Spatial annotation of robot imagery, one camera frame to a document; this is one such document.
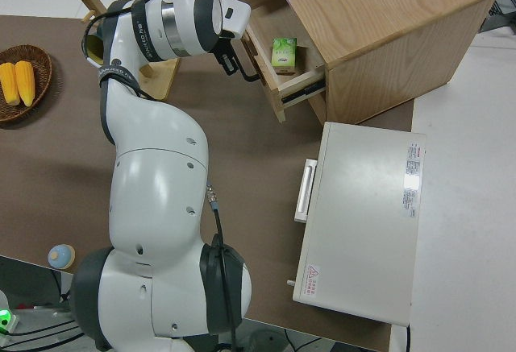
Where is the black base cable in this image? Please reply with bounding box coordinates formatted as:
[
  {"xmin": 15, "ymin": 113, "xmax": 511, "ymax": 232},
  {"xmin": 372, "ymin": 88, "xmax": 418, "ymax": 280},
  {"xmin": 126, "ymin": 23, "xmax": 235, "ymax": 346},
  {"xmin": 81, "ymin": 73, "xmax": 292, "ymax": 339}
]
[{"xmin": 0, "ymin": 269, "xmax": 88, "ymax": 352}]

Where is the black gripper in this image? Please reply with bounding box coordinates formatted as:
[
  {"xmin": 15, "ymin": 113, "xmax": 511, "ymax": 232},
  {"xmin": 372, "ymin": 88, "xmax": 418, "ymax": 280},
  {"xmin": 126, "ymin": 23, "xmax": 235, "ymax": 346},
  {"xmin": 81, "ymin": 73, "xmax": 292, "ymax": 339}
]
[{"xmin": 208, "ymin": 31, "xmax": 243, "ymax": 77}]

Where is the light wooden drawer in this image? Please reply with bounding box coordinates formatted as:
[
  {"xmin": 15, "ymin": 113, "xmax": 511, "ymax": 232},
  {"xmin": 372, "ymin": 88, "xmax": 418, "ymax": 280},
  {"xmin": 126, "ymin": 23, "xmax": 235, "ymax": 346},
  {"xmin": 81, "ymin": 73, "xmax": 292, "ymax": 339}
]
[{"xmin": 227, "ymin": 0, "xmax": 327, "ymax": 123}]

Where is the brown table mat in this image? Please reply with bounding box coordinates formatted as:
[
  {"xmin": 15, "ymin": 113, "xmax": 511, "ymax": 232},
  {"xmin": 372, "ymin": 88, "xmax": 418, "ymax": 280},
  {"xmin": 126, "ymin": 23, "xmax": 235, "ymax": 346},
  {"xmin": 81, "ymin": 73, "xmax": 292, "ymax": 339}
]
[{"xmin": 0, "ymin": 14, "xmax": 416, "ymax": 352}]

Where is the yellow corn cob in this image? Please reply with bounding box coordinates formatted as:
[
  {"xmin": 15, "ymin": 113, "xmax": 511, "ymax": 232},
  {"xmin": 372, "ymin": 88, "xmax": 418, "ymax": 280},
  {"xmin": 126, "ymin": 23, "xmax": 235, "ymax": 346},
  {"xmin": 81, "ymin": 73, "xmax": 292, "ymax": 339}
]
[
  {"xmin": 15, "ymin": 60, "xmax": 36, "ymax": 108},
  {"xmin": 0, "ymin": 62, "xmax": 21, "ymax": 107}
]

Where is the wooden mug rack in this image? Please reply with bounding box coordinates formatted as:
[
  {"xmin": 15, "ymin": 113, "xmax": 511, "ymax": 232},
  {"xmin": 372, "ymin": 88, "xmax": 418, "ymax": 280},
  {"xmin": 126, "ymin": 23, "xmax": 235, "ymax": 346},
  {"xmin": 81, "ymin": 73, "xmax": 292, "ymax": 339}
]
[{"xmin": 81, "ymin": 0, "xmax": 235, "ymax": 101}]

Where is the silver oven door handle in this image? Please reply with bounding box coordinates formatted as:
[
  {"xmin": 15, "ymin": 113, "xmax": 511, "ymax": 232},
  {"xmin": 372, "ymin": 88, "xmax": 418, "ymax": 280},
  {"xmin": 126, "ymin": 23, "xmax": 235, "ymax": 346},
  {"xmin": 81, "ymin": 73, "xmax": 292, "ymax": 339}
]
[{"xmin": 293, "ymin": 158, "xmax": 318, "ymax": 225}]

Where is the green tea carton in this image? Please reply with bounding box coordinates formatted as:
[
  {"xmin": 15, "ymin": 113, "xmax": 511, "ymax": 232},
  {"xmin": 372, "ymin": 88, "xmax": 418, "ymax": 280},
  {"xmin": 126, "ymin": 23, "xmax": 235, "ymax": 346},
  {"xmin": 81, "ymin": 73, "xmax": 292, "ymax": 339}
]
[{"xmin": 269, "ymin": 37, "xmax": 298, "ymax": 77}]

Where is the white toaster oven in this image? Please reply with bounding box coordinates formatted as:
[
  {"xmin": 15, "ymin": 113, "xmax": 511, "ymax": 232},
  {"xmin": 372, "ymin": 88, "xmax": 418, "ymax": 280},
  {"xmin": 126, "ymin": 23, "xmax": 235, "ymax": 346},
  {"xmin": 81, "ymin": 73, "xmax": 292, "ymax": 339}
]
[{"xmin": 291, "ymin": 121, "xmax": 428, "ymax": 327}]

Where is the light wooden cabinet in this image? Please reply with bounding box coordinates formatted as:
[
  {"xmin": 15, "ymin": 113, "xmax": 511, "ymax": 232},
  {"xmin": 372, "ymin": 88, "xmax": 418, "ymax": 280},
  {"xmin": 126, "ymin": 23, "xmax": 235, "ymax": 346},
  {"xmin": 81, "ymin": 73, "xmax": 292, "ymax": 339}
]
[{"xmin": 263, "ymin": 0, "xmax": 501, "ymax": 126}]

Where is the blue and beige round knob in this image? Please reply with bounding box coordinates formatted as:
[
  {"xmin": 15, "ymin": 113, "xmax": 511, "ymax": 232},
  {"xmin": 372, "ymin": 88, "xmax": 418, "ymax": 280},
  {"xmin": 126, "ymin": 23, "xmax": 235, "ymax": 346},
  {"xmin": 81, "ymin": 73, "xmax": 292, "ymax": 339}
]
[{"xmin": 47, "ymin": 243, "xmax": 77, "ymax": 271}]

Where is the brown wicker basket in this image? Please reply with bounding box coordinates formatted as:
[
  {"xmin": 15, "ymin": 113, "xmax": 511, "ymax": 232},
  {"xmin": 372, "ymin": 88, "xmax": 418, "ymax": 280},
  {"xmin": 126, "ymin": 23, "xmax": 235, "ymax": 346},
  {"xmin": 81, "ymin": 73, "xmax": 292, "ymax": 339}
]
[{"xmin": 0, "ymin": 43, "xmax": 54, "ymax": 124}]

